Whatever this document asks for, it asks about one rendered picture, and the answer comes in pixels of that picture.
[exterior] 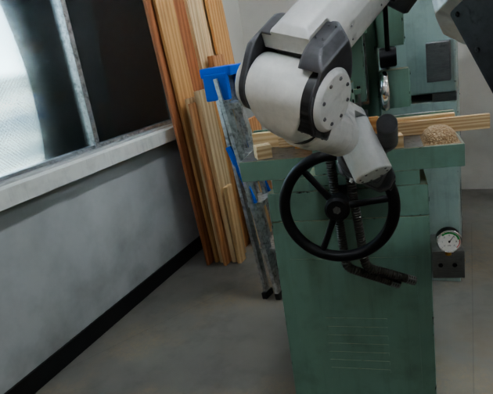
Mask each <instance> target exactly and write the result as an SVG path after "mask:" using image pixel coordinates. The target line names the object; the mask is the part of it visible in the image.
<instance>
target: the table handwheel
mask: <svg viewBox="0 0 493 394"><path fill-rule="evenodd" d="M331 160H337V157H336V156H332V155H330V154H326V153H324V152H320V151H318V152H315V153H312V154H311V155H309V156H306V157H305V158H303V159H302V160H301V161H300V162H299V163H297V164H296V165H295V166H294V167H293V168H292V169H291V171H290V172H289V173H288V174H287V176H286V178H285V180H284V182H283V184H282V187H281V191H280V195H279V212H280V216H281V219H282V222H283V225H284V227H285V229H286V231H287V232H288V234H289V235H290V237H291V238H292V239H293V240H294V241H295V242H296V243H297V244H298V245H299V246H300V247H301V248H302V249H303V250H305V251H306V252H308V253H310V254H312V255H313V256H317V257H318V258H321V259H324V260H330V261H337V262H347V261H353V260H359V259H361V258H364V257H367V256H369V255H371V254H373V253H374V252H376V251H377V250H379V249H380V248H382V247H383V246H384V245H385V244H386V243H387V242H388V240H389V239H390V237H391V236H392V234H393V233H394V231H395V229H396V227H397V225H398V221H399V217H400V212H401V201H400V195H399V192H398V188H397V186H396V184H394V187H393V188H392V190H391V191H390V190H387V191H385V192H386V195H382V196H378V197H374V198H369V199H359V200H354V201H350V199H349V198H348V192H347V191H348V190H347V185H346V184H343V185H339V187H338V188H339V192H337V193H334V194H332V195H331V194H330V193H329V192H328V191H327V190H326V189H325V188H324V187H323V186H322V185H321V184H320V183H319V182H318V181H317V180H316V179H315V178H314V177H313V176H312V175H311V173H310V172H309V171H308V169H310V168H311V167H313V166H315V165H317V164H319V163H323V162H326V161H331ZM301 175H303V176H304V177H305V178H306V179H307V180H308V181H309V182H310V183H311V184H312V185H313V186H314V187H315V188H316V189H317V191H318V192H319V193H320V194H321V195H322V196H323V197H324V198H325V200H326V205H325V213H326V216H327V217H328V218H329V223H328V227H327V229H326V233H325V236H324V238H323V240H322V244H321V246H319V245H316V244H315V243H313V242H311V241H310V240H309V239H307V238H306V237H305V236H304V235H303V234H302V233H301V232H300V230H299V229H298V228H297V226H296V224H295V223H294V221H293V217H292V214H291V209H290V197H291V194H292V190H293V187H294V185H295V184H296V182H297V180H298V179H299V178H300V176H301ZM383 202H388V214H387V219H386V222H385V224H384V226H383V228H382V230H381V231H380V233H379V234H378V235H377V236H376V237H375V238H374V239H373V240H372V241H370V242H368V243H367V244H365V245H363V246H361V247H358V248H356V249H350V250H332V249H327V247H328V244H329V240H330V238H331V235H332V233H333V229H334V227H335V225H336V222H337V221H342V220H345V219H346V218H347V217H348V215H349V213H350V209H352V208H356V207H360V206H367V205H372V204H377V203H383Z"/></svg>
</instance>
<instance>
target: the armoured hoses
mask: <svg viewBox="0 0 493 394"><path fill-rule="evenodd" d="M326 169H327V171H328V172H327V174H328V175H327V176H328V178H329V180H328V181H329V188H330V193H331V195H332V194H334V193H337V192H339V188H338V187H339V185H338V183H337V182H338V180H337V179H338V178H337V173H336V166H335V160H331V161H326ZM345 179H346V182H347V183H346V185H347V190H348V191H347V192H348V195H349V196H348V197H349V199H350V201H354V200H359V199H358V194H357V193H358V192H357V187H356V184H355V183H354V182H352V183H351V182H349V179H347V178H345ZM360 210H361V209H360V207H356V208H352V209H351V214H352V219H353V221H354V222H353V224H354V230H355V235H356V240H357V241H356V242H357V245H358V247H361V246H363V245H365V244H366V240H365V232H364V228H363V223H362V216H361V215H362V214H361V211H360ZM335 227H336V233H337V235H336V236H337V238H338V239H337V241H338V243H339V244H338V246H339V250H348V245H347V239H346V237H347V236H346V234H345V233H346V231H345V226H344V220H342V221H337V222H336V226H335ZM360 261H361V265H362V267H363V268H364V269H363V268H360V267H356V266H355V265H353V264H352V263H351V261H347V262H342V263H341V264H342V265H343V268H344V269H345V270H346V271H347V272H349V273H350V274H354V275H357V276H359V277H362V278H367V279H370V280H373V281H377V282H379V283H382V284H385V285H389V286H391V287H394V288H400V286H401V283H402V282H404V283H407V284H410V285H415V284H416V282H417V277H416V276H413V275H410V274H405V273H402V272H398V271H395V270H391V269H387V268H385V267H380V266H377V265H373V264H372V263H370V262H369V256H367V257H364V258H361V259H360Z"/></svg>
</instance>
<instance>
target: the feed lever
mask: <svg viewBox="0 0 493 394"><path fill-rule="evenodd" d="M383 30H384V43H385V48H380V49H379V55H380V67H381V68H386V70H390V68H391V67H393V66H396V65H397V53H396V47H395V46H393V47H390V39H389V23H388V8H387V5H386V6H385V7H384V8H383Z"/></svg>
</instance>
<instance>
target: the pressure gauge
mask: <svg viewBox="0 0 493 394"><path fill-rule="evenodd" d="M453 236H454V237H453ZM452 237H453V238H452ZM451 239H452V240H451ZM450 240H451V242H450V243H449V242H448V241H450ZM436 243H437V247H438V248H439V249H440V250H441V251H443V252H445V255H446V256H450V255H451V254H452V253H453V252H456V251H457V250H459V249H460V248H461V246H462V237H461V235H460V233H459V232H458V231H457V230H456V229H455V228H453V227H443V228H442V229H440V230H439V231H438V232H437V233H436Z"/></svg>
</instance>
